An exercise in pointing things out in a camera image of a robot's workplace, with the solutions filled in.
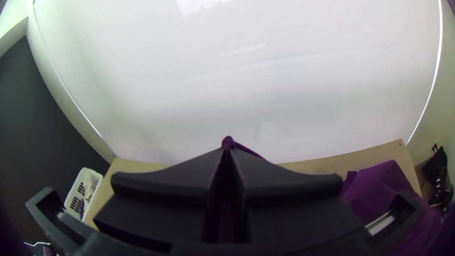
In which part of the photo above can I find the dark t-shirt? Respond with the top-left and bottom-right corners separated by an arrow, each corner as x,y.
217,136 -> 272,247

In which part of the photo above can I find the heap of clothes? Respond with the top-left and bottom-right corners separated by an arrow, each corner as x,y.
79,176 -> 101,215

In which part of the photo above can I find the white laundry basket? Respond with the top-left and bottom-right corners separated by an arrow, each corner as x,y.
64,167 -> 104,222

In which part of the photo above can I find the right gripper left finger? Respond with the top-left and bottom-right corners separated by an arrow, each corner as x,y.
93,147 -> 226,254

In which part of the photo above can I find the pile of folded clothes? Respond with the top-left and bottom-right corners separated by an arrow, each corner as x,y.
339,160 -> 444,256

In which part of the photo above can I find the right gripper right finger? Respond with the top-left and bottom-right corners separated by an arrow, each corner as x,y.
228,147 -> 371,255

